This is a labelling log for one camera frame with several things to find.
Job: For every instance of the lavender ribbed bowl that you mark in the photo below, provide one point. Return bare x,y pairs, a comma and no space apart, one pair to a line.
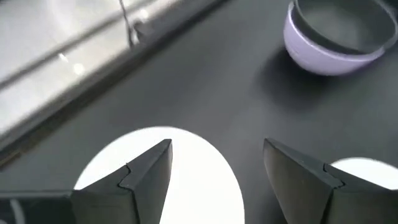
311,59

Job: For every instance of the white bowl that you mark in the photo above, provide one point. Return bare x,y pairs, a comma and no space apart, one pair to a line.
202,180

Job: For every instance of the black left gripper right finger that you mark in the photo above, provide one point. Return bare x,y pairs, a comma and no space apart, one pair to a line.
304,189

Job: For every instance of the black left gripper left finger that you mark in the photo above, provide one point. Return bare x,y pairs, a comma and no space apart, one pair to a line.
143,186

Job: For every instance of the cream ribbed bowl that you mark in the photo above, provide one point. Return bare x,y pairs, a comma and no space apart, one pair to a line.
370,171

